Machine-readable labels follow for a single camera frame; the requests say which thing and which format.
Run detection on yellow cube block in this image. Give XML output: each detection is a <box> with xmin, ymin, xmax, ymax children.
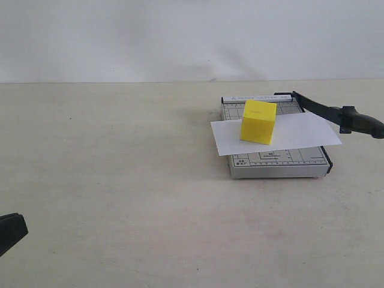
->
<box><xmin>240</xmin><ymin>100</ymin><xmax>277</xmax><ymax>145</ymax></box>

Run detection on white paper sheet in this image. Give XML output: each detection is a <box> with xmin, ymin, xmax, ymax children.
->
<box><xmin>211</xmin><ymin>112</ymin><xmax>342</xmax><ymax>156</ymax></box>

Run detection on black cutter blade arm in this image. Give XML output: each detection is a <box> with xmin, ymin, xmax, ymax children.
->
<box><xmin>274</xmin><ymin>91</ymin><xmax>383</xmax><ymax>139</ymax></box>

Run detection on grey paper cutter base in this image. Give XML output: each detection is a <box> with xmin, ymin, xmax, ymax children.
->
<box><xmin>221</xmin><ymin>92</ymin><xmax>333</xmax><ymax>179</ymax></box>

